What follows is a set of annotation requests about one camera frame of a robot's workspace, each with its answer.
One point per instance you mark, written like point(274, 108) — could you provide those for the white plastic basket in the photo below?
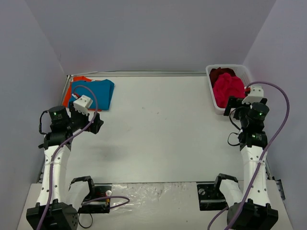
point(240, 70)

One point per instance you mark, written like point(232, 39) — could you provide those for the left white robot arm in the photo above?
point(58, 204)

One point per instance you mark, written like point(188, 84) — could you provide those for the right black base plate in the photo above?
point(210, 199)

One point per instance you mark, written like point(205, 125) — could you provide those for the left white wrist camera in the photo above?
point(82, 104)

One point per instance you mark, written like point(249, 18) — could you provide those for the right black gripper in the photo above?
point(230, 105)

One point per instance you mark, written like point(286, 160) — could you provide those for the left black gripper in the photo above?
point(95, 125)

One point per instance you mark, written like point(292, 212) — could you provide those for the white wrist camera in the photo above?
point(255, 95)
point(82, 104)

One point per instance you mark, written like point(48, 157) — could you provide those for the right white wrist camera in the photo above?
point(255, 95)

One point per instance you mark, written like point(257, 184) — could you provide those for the magenta t shirt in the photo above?
point(226, 86)

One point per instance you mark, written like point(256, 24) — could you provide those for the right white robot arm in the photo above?
point(249, 208)

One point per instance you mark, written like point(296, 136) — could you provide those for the blue folded t shirt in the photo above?
point(103, 90)

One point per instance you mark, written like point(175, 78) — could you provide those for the dark red t shirt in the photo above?
point(215, 73)

